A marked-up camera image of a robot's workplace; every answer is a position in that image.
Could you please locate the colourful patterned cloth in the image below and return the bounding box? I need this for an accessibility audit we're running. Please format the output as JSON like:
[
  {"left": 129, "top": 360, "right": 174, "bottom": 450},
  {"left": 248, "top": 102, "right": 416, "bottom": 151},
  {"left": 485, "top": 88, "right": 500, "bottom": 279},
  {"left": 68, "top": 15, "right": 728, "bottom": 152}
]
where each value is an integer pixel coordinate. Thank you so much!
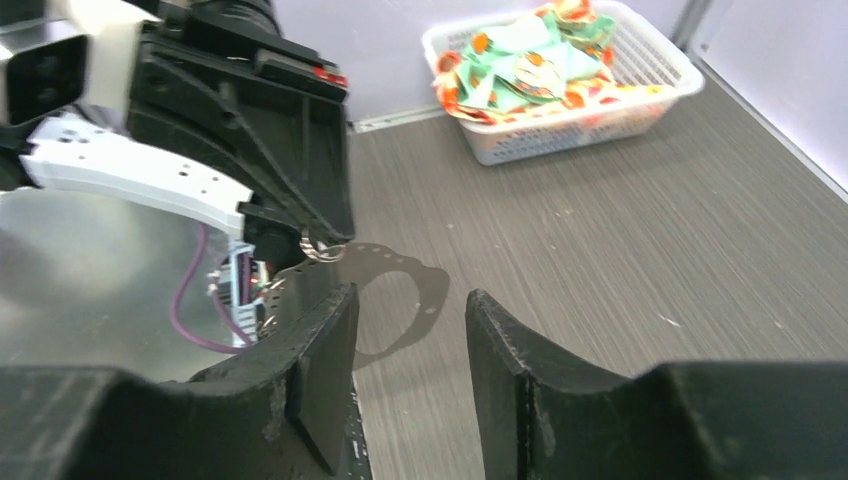
[{"left": 433, "top": 1, "right": 672, "bottom": 125}]

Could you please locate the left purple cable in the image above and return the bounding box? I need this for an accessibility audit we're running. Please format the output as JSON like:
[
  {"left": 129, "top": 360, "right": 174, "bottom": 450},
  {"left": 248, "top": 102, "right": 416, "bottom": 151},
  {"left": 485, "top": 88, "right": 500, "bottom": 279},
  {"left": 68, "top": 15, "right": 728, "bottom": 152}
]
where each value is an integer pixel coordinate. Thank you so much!
[{"left": 170, "top": 221, "right": 256, "bottom": 356}]

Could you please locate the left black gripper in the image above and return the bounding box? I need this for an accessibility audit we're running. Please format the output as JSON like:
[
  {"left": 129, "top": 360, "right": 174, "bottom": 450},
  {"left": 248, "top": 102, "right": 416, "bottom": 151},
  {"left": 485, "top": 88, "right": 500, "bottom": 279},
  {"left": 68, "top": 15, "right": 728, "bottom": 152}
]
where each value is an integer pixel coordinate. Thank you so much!
[{"left": 128, "top": 1, "right": 355, "bottom": 242}]

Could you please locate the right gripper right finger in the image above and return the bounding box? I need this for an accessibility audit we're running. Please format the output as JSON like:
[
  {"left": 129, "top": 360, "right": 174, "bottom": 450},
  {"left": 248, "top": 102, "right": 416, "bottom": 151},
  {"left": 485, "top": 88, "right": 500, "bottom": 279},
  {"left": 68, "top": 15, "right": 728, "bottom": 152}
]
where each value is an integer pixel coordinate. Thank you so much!
[{"left": 465, "top": 290, "right": 847, "bottom": 479}]

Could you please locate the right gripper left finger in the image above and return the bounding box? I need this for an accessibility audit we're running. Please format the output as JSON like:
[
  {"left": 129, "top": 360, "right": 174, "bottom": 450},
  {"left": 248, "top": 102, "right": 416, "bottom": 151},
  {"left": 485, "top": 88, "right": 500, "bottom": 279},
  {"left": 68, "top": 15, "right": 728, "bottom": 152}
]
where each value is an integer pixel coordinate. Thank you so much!
[{"left": 1, "top": 284, "right": 360, "bottom": 479}]

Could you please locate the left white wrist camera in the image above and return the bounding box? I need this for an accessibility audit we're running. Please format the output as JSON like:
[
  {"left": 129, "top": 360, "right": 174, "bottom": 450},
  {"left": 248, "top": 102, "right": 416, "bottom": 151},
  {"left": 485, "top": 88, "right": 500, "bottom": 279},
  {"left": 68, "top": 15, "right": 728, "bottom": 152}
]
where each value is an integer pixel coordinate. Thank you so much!
[{"left": 1, "top": 0, "right": 161, "bottom": 126}]

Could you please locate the white plastic basket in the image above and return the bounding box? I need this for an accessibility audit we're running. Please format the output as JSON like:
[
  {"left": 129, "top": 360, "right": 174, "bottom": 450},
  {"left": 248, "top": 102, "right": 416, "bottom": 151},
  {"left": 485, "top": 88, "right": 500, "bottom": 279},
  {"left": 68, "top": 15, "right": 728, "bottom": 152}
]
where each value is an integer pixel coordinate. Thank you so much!
[{"left": 422, "top": 1, "right": 705, "bottom": 166}]

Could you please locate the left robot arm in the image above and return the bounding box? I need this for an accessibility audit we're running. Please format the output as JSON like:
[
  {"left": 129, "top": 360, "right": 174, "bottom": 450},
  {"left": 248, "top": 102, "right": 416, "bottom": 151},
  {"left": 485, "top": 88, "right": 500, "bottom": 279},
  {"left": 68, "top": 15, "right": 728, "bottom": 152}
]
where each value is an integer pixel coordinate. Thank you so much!
[{"left": 1, "top": 1, "right": 355, "bottom": 244}]

